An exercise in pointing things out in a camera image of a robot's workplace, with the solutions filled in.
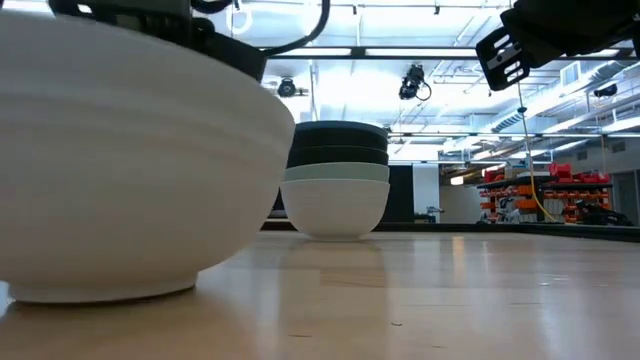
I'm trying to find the small white bowl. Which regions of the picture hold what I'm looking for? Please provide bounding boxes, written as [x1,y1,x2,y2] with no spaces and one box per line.
[279,178,392,243]

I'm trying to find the black aluminium table frame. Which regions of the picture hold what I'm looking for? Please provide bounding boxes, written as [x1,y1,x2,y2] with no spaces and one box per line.
[259,219,640,244]

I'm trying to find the small pale green bowl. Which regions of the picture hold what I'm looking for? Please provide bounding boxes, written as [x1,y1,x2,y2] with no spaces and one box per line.
[283,161,391,184]

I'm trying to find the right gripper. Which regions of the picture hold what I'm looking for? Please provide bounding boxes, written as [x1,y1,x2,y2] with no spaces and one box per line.
[474,0,640,93]

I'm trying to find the small dark grey bowl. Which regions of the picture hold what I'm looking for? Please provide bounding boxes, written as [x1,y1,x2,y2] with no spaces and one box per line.
[286,144,391,169]
[291,120,390,151]

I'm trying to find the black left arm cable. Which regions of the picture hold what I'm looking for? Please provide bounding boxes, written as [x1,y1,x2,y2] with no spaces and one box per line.
[189,0,332,56]

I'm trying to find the black partition panel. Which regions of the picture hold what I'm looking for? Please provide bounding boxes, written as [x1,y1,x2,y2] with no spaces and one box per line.
[388,164,416,224]

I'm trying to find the large white ribbed bowl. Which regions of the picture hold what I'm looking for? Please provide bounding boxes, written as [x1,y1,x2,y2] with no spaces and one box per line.
[0,8,297,305]

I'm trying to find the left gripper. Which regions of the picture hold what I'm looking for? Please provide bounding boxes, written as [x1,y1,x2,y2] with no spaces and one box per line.
[47,0,269,84]

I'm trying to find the black overhead camera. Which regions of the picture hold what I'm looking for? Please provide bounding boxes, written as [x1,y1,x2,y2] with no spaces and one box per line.
[398,63,432,102]

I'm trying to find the shelf rack with red bins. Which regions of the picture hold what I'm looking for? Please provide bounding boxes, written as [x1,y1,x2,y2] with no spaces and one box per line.
[477,162,615,225]

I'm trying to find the yellow hanging cable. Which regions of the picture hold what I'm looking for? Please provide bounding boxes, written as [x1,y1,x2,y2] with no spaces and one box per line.
[516,82,557,224]

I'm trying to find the black overhead frame beam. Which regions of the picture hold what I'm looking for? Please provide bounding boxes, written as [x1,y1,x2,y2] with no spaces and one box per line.
[259,46,640,62]

